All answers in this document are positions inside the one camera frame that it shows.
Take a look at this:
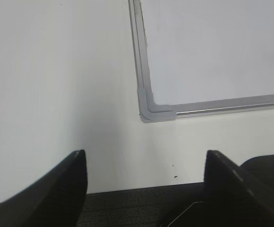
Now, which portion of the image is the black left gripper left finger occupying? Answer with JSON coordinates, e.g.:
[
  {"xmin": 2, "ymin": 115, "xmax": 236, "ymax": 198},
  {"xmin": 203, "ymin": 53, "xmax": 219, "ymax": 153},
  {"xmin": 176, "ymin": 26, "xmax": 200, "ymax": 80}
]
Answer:
[{"xmin": 0, "ymin": 150, "xmax": 88, "ymax": 227}]

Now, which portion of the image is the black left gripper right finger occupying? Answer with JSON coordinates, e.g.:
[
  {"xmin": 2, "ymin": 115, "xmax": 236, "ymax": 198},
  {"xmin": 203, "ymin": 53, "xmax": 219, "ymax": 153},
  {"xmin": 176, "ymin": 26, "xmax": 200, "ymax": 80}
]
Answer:
[{"xmin": 159, "ymin": 150, "xmax": 274, "ymax": 227}]

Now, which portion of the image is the grey framed whiteboard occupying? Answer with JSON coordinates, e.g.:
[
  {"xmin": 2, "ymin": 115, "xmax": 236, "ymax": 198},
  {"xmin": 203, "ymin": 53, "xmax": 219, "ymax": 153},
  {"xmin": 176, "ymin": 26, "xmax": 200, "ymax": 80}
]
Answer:
[{"xmin": 128, "ymin": 0, "xmax": 274, "ymax": 122}]

